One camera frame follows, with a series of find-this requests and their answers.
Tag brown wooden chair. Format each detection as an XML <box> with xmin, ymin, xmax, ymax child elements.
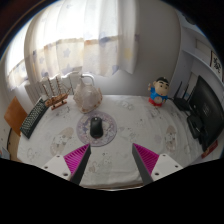
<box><xmin>3</xmin><ymin>96</ymin><xmax>29</xmax><ymax>161</ymax></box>

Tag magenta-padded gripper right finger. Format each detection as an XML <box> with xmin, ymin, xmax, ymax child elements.
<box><xmin>131</xmin><ymin>143</ymin><xmax>184</xmax><ymax>186</ymax></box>

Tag round purple printed mouse pad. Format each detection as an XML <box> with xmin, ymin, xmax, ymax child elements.
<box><xmin>76</xmin><ymin>111</ymin><xmax>118</xmax><ymax>148</ymax></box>

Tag cartoon boy figurine with clock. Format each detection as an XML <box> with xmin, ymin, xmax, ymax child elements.
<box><xmin>147</xmin><ymin>76</ymin><xmax>171</xmax><ymax>108</ymax></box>

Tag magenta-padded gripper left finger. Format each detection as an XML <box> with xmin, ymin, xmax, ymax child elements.
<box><xmin>42</xmin><ymin>143</ymin><xmax>92</xmax><ymax>186</ymax></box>

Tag wooden model sailing ship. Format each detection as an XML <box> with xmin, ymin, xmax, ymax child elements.
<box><xmin>41</xmin><ymin>75</ymin><xmax>73</xmax><ymax>111</ymax></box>

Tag black router with antennas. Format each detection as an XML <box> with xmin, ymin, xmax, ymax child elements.
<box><xmin>172</xmin><ymin>79</ymin><xmax>198</xmax><ymax>113</ymax></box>

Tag large white conch shell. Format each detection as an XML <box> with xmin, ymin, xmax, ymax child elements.
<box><xmin>72</xmin><ymin>73</ymin><xmax>103</xmax><ymax>114</ymax></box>

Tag black box under monitor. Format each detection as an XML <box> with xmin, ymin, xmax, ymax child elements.
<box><xmin>186</xmin><ymin>114</ymin><xmax>205</xmax><ymax>140</ymax></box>

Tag white wall shelf unit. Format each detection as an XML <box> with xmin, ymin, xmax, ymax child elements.
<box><xmin>179</xmin><ymin>16</ymin><xmax>224</xmax><ymax>84</ymax></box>

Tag black computer mouse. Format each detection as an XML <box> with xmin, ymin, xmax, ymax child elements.
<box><xmin>89</xmin><ymin>116</ymin><xmax>104</xmax><ymax>139</ymax></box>

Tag black monitor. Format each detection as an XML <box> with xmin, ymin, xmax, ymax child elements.
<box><xmin>188</xmin><ymin>75</ymin><xmax>224</xmax><ymax>153</ymax></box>

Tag red flat packet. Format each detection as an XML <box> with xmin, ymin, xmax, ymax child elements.
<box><xmin>200</xmin><ymin>139</ymin><xmax>219</xmax><ymax>159</ymax></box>

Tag white printed tablecloth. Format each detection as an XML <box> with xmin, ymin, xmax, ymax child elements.
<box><xmin>16</xmin><ymin>94</ymin><xmax>214</xmax><ymax>188</ymax></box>

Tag black keyboard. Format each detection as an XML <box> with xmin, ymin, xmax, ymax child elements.
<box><xmin>19</xmin><ymin>97</ymin><xmax>49</xmax><ymax>140</ymax></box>

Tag white curtain with star print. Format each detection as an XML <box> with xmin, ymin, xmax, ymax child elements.
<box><xmin>6</xmin><ymin>0</ymin><xmax>141</xmax><ymax>91</ymax></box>

